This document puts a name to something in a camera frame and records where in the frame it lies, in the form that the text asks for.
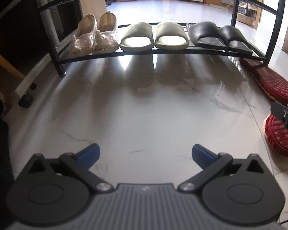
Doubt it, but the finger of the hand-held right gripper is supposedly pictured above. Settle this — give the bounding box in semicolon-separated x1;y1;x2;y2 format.
271;101;288;135

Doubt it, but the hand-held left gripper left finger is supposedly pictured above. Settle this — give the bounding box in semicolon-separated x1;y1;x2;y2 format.
26;143;114;194

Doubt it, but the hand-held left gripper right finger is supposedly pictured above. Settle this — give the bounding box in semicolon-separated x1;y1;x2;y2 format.
177;144;267;194

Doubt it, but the red knitted slipper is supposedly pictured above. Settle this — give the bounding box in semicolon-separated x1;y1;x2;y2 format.
239;57;288;104
264;114;288;156

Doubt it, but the black metal shoe rack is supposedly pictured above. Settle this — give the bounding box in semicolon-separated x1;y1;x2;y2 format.
32;0;287;77

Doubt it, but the white rolling cart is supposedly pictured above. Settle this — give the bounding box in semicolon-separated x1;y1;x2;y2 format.
0;0;63;108

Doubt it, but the black slide sandal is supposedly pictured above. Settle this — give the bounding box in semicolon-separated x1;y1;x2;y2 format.
218;25;253;55
187;21;228;51

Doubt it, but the open cardboard box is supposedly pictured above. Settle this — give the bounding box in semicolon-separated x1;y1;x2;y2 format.
236;1;262;26

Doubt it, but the beige pearl flat shoe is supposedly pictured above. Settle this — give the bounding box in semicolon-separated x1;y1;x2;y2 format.
68;14;98;58
93;11;119;54

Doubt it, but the yellow wooden bar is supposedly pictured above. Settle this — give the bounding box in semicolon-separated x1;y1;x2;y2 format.
0;45;26;80

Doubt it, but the cream slide sandal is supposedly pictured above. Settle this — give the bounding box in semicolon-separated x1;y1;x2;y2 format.
155;21;190;49
120;22;154;51

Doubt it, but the grey ribbed panel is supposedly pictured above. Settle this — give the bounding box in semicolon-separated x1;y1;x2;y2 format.
42;0;63;37

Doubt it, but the brown cardboard box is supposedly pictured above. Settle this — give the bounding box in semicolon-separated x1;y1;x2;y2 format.
79;0;107;21

